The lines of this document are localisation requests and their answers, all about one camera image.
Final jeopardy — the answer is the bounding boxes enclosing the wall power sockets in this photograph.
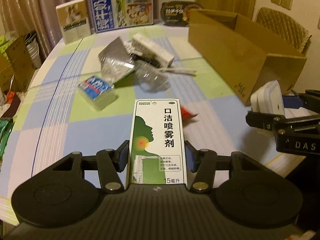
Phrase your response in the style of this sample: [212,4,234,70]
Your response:
[271,0,293,10]

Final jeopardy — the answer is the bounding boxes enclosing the white square plastic container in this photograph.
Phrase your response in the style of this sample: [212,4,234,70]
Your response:
[251,80,285,116]

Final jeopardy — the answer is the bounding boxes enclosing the brown cardboard box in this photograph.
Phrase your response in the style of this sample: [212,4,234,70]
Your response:
[188,9,306,105]

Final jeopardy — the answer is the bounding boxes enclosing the black instant rice bowl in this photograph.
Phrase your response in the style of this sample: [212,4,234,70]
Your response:
[161,1,203,27]

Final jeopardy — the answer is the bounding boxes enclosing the beige curtain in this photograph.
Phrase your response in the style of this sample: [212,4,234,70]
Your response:
[0,0,96,61]

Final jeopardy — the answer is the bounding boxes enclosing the red small packet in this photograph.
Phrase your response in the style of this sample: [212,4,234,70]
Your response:
[180,106,197,120]

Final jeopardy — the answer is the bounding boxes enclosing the green white spray box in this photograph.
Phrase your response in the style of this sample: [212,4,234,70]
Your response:
[126,99,188,185]

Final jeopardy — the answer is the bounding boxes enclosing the long white green box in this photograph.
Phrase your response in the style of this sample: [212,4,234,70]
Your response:
[131,33,175,68]

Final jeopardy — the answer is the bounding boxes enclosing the brown side carton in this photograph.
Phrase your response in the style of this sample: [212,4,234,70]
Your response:
[1,30,41,92]

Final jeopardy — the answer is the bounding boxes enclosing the blue white tissue pack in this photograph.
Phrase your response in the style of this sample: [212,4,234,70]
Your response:
[78,75,117,111]

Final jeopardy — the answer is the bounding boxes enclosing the white plastic spoon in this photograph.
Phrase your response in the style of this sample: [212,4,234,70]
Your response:
[158,67,196,76]

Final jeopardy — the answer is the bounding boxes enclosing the silver foil pouch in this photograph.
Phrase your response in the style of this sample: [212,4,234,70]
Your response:
[98,37,135,85]

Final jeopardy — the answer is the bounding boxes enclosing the checked tablecloth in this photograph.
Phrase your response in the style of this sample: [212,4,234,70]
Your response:
[1,24,303,225]

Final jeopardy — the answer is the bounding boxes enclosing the beige photo product box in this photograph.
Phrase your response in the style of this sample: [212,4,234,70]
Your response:
[55,0,91,44]

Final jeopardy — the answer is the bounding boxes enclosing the blue milk carton box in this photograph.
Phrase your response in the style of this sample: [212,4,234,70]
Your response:
[89,0,154,33]

